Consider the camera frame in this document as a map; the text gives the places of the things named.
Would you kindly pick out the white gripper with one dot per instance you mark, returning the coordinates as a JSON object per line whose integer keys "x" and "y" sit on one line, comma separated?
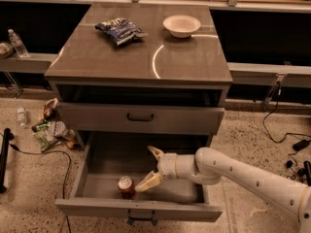
{"x": 167, "y": 165}

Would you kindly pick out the red coke can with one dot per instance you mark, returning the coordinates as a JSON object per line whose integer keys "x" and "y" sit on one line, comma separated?
{"x": 126, "y": 187}

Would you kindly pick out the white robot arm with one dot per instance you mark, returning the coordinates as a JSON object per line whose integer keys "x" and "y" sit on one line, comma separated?
{"x": 207, "y": 165}

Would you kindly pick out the open grey lower drawer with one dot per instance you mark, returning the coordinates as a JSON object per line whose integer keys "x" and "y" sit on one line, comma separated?
{"x": 110, "y": 156}

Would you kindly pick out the grey drawer cabinet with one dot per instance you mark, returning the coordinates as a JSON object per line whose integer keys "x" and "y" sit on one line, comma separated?
{"x": 157, "y": 70}

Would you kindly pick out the green snack bag on floor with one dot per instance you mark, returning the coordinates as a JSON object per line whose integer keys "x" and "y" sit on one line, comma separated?
{"x": 44, "y": 132}

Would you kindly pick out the brown snack bag on floor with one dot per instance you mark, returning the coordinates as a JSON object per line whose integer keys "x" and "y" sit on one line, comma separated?
{"x": 49, "y": 110}

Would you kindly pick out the blue chip bag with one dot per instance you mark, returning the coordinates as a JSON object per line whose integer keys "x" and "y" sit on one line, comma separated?
{"x": 120, "y": 30}

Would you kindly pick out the white paper bowl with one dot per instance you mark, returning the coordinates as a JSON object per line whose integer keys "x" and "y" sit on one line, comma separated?
{"x": 181, "y": 26}

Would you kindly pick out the plastic bottle on floor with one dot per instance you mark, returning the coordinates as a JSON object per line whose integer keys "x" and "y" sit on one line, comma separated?
{"x": 22, "y": 116}

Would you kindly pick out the black stand right floor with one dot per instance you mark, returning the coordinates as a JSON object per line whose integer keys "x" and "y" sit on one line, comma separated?
{"x": 307, "y": 169}

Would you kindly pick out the black stand floor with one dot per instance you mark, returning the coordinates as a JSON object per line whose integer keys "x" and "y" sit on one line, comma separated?
{"x": 307, "y": 169}
{"x": 7, "y": 137}

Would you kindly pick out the black stand left floor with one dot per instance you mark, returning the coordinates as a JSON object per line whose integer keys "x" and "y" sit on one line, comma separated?
{"x": 7, "y": 137}

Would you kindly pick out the clear water bottle on ledge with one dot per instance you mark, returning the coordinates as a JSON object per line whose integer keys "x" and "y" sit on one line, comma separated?
{"x": 18, "y": 44}

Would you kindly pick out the bowl on left ledge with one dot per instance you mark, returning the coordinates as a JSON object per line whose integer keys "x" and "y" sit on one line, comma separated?
{"x": 6, "y": 50}

